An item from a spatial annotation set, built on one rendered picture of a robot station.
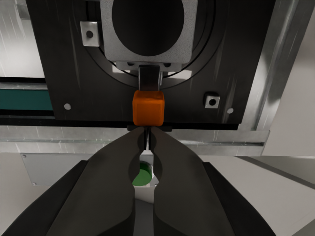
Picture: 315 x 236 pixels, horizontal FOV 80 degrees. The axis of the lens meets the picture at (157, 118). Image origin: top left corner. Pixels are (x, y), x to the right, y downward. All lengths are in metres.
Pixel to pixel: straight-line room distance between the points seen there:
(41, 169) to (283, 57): 0.36
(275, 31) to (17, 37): 0.31
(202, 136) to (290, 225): 0.50
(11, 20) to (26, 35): 0.02
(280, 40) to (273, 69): 0.03
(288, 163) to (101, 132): 1.78
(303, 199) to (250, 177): 0.17
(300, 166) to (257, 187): 1.49
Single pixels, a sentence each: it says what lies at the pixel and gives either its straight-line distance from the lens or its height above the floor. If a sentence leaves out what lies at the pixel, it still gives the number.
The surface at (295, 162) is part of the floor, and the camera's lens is 1.96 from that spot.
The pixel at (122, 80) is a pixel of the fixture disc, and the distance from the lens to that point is 0.20.
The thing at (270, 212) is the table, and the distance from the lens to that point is 0.64.
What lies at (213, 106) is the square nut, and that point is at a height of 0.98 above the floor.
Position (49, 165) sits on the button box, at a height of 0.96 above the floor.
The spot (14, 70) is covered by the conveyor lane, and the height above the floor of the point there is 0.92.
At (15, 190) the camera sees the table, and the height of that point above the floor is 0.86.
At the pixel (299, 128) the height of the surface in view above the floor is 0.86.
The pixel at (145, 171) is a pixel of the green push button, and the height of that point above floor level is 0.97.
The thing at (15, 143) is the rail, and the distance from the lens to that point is 0.34.
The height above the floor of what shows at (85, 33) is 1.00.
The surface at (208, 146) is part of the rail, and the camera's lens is 0.29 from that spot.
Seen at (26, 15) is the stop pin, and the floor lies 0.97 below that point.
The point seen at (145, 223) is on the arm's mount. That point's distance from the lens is 0.49.
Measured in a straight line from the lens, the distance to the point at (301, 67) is 0.42.
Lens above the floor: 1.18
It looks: 62 degrees down
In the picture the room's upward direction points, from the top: 178 degrees clockwise
